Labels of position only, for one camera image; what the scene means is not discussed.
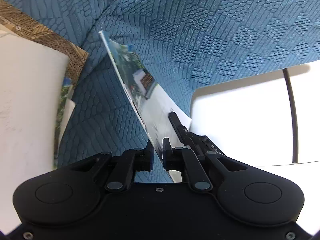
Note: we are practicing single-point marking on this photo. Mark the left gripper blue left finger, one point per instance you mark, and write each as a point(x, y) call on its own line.
point(124, 167)

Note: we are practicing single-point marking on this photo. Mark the grey metal rail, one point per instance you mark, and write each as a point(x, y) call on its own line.
point(294, 121)

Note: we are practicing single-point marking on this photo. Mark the landscape photo postcard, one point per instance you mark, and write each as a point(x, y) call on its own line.
point(148, 99)

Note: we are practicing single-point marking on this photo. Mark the postcard under white card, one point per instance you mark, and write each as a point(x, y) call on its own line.
point(64, 111)

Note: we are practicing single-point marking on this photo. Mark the right blue textured chair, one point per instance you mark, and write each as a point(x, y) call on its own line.
point(185, 44)

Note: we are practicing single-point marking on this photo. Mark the brown patterned booklet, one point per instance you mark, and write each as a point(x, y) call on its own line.
point(24, 26)

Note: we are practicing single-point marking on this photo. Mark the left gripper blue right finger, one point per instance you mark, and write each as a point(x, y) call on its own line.
point(185, 161)

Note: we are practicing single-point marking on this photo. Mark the white square card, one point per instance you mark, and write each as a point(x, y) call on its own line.
point(31, 82)

